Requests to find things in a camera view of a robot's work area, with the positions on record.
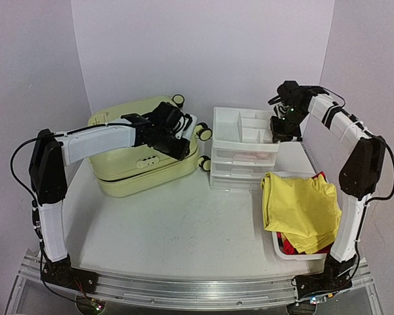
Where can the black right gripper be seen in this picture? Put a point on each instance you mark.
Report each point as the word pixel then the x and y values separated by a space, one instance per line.
pixel 283 132

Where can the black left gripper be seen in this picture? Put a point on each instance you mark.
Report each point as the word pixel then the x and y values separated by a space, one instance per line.
pixel 180 153

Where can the pale pink box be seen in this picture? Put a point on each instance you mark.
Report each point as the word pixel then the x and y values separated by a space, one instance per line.
pixel 253 157

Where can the white plastic drawer organizer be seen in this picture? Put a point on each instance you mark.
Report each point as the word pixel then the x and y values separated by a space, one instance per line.
pixel 240 130

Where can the pale green hard-shell suitcase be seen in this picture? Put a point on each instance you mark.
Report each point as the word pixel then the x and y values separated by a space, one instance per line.
pixel 126 171

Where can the yellow garment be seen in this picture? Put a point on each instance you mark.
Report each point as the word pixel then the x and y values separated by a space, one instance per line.
pixel 298 206

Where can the red garment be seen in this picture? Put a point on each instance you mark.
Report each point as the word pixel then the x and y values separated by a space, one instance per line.
pixel 286 248

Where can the white perforated plastic basket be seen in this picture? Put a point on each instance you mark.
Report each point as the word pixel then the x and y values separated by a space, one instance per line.
pixel 298 254

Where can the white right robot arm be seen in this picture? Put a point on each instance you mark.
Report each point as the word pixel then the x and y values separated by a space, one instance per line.
pixel 357 179

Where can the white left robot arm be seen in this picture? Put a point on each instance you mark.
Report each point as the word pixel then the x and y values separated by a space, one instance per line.
pixel 48 186

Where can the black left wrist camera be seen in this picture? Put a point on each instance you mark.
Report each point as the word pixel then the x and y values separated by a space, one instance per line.
pixel 167 113

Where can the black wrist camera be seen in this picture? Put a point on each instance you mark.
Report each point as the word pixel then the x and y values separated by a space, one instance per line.
pixel 167 113
pixel 289 90

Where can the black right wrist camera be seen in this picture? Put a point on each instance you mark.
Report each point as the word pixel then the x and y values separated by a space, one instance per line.
pixel 289 90

